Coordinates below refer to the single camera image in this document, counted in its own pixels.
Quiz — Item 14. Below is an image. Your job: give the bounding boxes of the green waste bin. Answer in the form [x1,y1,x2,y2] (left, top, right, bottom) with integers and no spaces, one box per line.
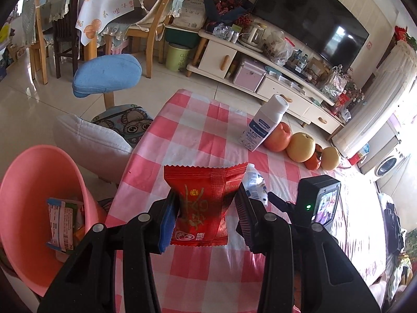
[165,43,191,71]

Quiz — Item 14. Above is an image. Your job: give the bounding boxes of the black television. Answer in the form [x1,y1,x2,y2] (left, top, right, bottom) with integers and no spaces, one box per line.
[252,0,370,72]

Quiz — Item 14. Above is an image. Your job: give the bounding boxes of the white pillow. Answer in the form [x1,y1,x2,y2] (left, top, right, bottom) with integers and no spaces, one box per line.
[54,114,134,183]

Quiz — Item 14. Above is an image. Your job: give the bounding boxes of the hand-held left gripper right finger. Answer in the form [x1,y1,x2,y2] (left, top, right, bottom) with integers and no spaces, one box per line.
[235,186,382,313]

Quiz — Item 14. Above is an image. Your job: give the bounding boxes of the red plastic package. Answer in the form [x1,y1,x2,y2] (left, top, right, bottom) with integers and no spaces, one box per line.
[335,93,351,111]

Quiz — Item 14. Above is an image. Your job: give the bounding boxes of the pink storage box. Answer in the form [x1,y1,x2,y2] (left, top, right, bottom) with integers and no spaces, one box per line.
[233,57,266,93]

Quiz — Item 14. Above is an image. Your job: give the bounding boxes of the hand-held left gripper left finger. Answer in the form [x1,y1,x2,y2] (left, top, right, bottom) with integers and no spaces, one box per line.
[37,191,180,313]

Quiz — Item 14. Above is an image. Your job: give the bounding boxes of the dark clothes pile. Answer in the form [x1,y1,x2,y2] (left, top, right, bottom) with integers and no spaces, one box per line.
[383,192,404,255]

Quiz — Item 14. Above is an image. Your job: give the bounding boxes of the dark wrapped flower bouquet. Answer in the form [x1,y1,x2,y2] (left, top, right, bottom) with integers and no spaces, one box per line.
[202,0,253,23]

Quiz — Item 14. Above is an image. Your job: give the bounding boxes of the small white yogurt bottle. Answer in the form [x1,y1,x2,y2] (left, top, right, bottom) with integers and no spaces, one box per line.
[244,164,269,207]

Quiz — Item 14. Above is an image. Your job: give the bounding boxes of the light wooden chair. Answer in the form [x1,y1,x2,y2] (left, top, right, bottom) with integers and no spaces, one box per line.
[125,0,183,79]
[29,0,49,85]

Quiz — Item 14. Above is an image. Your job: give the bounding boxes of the dark wooden chair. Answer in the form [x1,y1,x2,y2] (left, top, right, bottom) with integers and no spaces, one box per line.
[52,13,82,79]

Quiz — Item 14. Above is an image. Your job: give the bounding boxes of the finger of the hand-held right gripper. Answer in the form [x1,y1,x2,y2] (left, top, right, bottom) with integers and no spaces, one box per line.
[268,192,297,224]

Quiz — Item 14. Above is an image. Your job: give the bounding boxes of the white cardboard box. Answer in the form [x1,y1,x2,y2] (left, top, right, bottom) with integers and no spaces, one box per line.
[173,0,207,29]

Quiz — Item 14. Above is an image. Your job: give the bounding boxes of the white washing machine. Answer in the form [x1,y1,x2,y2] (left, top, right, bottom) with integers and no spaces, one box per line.
[373,145,411,178]

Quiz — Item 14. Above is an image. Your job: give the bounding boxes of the clear plastic bag of goods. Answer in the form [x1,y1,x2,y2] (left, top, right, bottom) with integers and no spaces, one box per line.
[264,31,290,66]

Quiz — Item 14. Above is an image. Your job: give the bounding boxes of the white orange-print tablecloth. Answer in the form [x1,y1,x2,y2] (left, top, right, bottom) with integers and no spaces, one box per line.
[76,0,137,46]

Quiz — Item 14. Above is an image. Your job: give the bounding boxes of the blue red plastic bag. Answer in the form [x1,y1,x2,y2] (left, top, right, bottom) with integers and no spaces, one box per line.
[348,143,370,165]

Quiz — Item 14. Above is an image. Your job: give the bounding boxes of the bear print seat cushion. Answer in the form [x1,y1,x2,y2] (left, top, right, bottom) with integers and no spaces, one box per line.
[91,104,154,147]

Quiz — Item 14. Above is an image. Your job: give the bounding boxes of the shiny wrapped jars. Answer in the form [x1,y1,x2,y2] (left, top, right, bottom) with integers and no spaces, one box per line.
[213,23,242,43]

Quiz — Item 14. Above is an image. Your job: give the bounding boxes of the yellow pear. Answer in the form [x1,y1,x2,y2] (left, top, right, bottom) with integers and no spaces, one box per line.
[321,146,341,171]
[286,132,316,162]

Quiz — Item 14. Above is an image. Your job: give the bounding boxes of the printed plastic bag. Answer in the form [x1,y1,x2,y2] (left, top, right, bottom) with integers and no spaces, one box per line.
[321,66,347,100]

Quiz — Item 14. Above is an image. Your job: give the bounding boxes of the glass electric kettle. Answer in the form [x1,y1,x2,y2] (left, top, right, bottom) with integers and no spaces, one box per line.
[239,22,268,52]

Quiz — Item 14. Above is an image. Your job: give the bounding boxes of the red apple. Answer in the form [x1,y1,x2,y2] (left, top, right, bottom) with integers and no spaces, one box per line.
[263,122,292,152]

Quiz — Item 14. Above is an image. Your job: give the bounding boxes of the small orange persimmon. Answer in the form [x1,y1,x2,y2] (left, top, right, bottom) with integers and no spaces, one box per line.
[304,153,323,171]

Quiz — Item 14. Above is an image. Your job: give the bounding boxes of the bright red snack packet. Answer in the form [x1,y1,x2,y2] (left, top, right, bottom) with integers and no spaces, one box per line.
[163,164,249,248]

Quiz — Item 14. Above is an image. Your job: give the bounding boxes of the red checked tablecloth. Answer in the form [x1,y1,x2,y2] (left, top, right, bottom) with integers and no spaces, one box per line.
[106,89,388,313]

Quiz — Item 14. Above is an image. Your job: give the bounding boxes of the dark green crate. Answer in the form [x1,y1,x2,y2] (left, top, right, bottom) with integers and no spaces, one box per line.
[164,26,201,48]

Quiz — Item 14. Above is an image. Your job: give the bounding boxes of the dried flower bunch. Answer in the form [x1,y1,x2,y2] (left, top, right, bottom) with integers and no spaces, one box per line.
[339,67,365,103]

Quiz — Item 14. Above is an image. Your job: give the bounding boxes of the blue white barcode packet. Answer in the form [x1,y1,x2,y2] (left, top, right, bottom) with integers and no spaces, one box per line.
[46,197,82,255]

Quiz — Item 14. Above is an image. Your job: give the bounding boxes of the cream television cabinet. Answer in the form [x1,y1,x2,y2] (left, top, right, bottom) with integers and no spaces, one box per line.
[186,29,346,134]

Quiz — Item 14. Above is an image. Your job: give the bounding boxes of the tall white milk bottle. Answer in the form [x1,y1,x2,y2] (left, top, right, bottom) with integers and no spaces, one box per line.
[238,94,290,152]

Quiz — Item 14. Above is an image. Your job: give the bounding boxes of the cream cloth bag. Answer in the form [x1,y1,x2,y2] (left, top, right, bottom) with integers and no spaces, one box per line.
[130,0,173,30]

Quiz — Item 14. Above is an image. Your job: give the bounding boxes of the pink plastic bin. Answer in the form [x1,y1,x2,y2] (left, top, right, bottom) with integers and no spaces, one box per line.
[0,145,106,297]

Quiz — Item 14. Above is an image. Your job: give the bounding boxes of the white curtain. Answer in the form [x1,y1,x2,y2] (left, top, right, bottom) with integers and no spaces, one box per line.
[330,44,417,157]

